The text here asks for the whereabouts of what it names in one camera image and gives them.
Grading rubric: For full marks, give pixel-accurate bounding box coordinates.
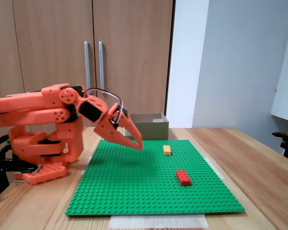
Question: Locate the brown cardboard box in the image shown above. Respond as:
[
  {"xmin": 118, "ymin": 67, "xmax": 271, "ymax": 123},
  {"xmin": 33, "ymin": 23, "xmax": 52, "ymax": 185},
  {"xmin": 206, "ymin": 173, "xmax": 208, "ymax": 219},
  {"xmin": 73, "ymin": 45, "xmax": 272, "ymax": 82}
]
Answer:
[{"xmin": 124, "ymin": 112, "xmax": 170, "ymax": 141}]

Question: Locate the white panel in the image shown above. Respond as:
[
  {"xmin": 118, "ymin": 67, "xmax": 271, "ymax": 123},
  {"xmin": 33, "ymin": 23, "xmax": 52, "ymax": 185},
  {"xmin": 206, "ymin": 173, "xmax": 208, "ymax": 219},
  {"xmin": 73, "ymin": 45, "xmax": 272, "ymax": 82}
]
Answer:
[{"xmin": 270, "ymin": 0, "xmax": 288, "ymax": 123}]

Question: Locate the metal cupboard door handle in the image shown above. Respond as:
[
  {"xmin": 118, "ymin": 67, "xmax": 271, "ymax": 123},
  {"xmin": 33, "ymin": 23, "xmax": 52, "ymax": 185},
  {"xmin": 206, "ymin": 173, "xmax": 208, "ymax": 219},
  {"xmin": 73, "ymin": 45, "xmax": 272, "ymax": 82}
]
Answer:
[
  {"xmin": 84, "ymin": 42, "xmax": 92, "ymax": 91},
  {"xmin": 98, "ymin": 42, "xmax": 105, "ymax": 91}
]

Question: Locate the wooden cupboard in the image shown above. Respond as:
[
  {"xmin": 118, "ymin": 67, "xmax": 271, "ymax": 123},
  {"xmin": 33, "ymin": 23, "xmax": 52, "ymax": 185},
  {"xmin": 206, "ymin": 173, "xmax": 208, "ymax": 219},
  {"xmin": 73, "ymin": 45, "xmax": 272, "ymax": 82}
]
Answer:
[{"xmin": 0, "ymin": 0, "xmax": 176, "ymax": 129}]

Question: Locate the black table clamp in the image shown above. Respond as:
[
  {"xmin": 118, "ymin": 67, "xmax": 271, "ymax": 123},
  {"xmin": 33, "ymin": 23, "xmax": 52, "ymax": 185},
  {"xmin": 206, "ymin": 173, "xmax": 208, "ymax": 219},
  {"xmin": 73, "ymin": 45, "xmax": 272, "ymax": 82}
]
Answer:
[{"xmin": 0, "ymin": 158, "xmax": 39, "ymax": 201}]

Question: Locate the green lego baseplate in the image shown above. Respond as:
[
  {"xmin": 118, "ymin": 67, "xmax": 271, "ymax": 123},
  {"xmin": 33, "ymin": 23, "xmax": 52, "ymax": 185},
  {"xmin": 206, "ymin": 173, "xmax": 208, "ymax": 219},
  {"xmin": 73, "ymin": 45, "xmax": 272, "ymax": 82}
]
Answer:
[{"xmin": 64, "ymin": 139, "xmax": 245, "ymax": 216}]

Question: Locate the red lego block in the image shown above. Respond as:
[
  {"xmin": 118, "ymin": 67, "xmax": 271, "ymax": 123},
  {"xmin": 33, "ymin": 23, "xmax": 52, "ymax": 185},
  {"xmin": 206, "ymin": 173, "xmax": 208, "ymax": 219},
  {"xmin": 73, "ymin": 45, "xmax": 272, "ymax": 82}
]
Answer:
[{"xmin": 176, "ymin": 169, "xmax": 192, "ymax": 187}]

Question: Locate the wide masking tape strip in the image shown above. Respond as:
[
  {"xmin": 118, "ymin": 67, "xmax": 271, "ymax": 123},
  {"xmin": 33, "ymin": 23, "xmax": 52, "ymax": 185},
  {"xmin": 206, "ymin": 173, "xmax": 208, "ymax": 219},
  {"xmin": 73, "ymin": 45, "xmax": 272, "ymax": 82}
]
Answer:
[{"xmin": 109, "ymin": 214, "xmax": 209, "ymax": 230}]

